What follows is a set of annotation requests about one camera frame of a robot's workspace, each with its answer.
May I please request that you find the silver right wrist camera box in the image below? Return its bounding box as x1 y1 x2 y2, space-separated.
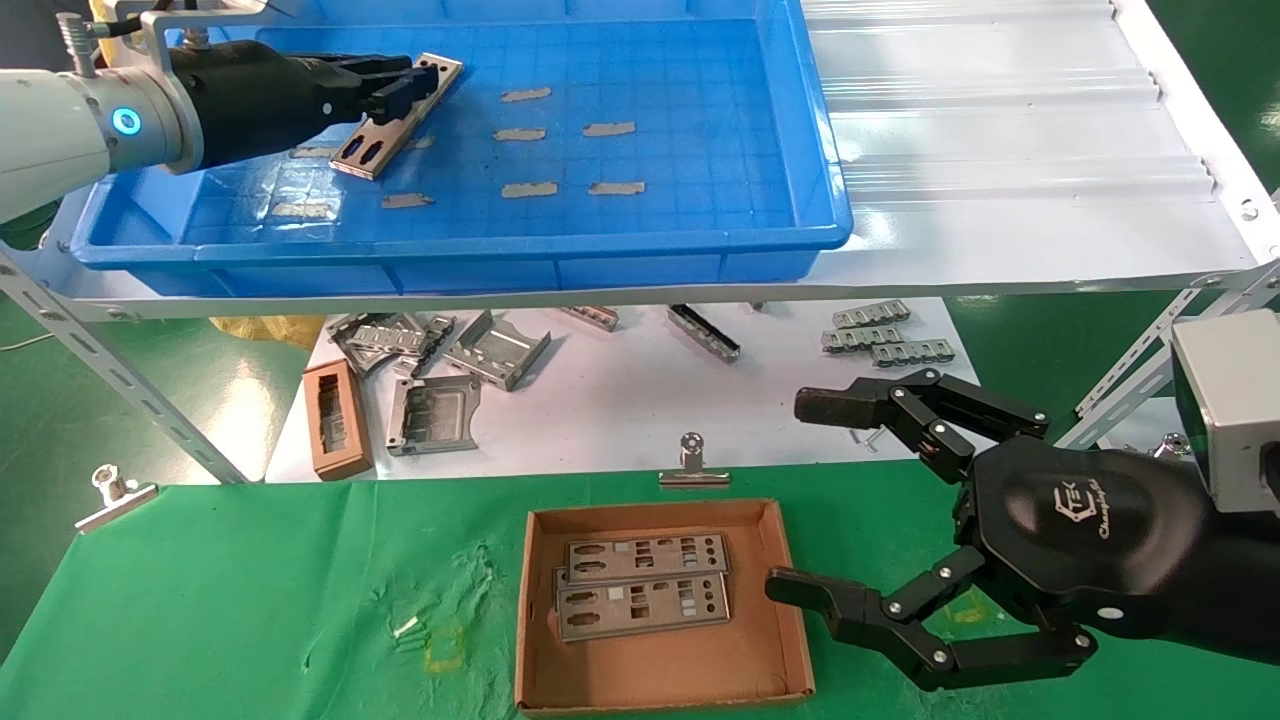
1170 310 1280 513

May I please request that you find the brown cardboard box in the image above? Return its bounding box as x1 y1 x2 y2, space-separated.
515 498 816 718

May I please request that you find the grey metal shelf rack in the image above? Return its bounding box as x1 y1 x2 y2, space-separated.
0 0 1280 486

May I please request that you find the square metal bracket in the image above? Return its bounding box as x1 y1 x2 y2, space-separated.
386 375 483 456

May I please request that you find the slotted metal bracket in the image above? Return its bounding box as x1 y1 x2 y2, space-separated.
395 315 456 379
328 312 433 376

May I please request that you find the angled metal bracket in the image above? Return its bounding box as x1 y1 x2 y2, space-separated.
443 310 552 391

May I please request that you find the dark metal strip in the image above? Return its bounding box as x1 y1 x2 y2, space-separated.
668 304 742 363

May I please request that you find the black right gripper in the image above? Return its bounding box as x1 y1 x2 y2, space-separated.
765 368 1216 693

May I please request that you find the green table cloth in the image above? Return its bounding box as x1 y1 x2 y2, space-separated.
0 468 1280 720

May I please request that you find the blue plastic tray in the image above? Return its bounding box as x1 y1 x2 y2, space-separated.
70 0 854 296

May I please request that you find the brown cardboard frame block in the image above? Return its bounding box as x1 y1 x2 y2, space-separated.
303 360 373 481

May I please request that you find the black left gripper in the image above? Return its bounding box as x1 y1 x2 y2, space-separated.
165 40 438 173

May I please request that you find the yellow plastic bag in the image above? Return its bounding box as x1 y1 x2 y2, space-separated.
210 315 326 349

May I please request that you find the silver metal IO shield plate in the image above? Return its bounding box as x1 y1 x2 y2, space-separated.
330 53 464 181
555 572 733 643
566 533 731 586

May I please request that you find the notched metal comb piece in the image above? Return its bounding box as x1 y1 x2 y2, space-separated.
872 339 956 367
822 326 901 353
833 300 911 329

